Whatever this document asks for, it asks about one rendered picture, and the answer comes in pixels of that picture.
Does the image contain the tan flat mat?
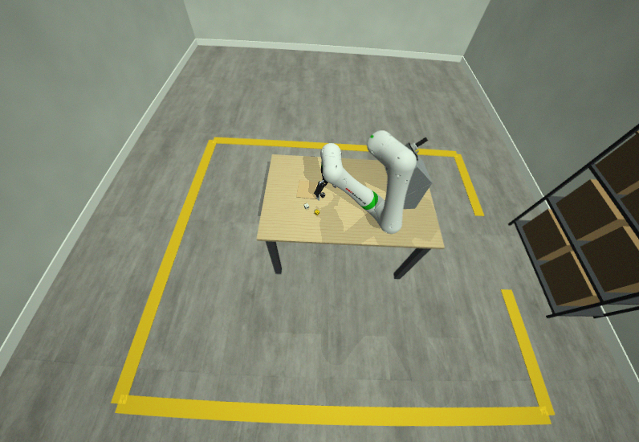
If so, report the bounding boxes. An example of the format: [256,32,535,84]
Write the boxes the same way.
[296,181,318,199]

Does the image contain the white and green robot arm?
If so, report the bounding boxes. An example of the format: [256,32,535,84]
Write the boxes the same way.
[320,130,428,234]

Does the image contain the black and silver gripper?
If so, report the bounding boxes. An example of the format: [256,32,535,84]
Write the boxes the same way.
[314,175,328,200]

